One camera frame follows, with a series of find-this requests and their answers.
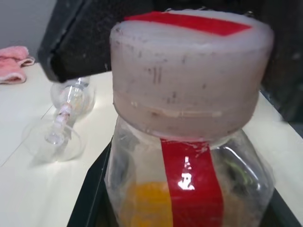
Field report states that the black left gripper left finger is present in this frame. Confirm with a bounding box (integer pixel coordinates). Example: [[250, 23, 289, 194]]
[[67, 139, 112, 227]]

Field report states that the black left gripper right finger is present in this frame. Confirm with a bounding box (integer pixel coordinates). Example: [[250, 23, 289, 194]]
[[260, 183, 303, 227]]

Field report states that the clear bottle with white cap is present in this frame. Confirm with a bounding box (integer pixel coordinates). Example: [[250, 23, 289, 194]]
[[103, 8, 277, 227]]

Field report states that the clear wine glass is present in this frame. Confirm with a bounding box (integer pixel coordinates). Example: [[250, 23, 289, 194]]
[[22, 77, 97, 164]]

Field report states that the pink towel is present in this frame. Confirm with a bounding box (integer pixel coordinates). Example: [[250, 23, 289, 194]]
[[0, 46, 36, 85]]

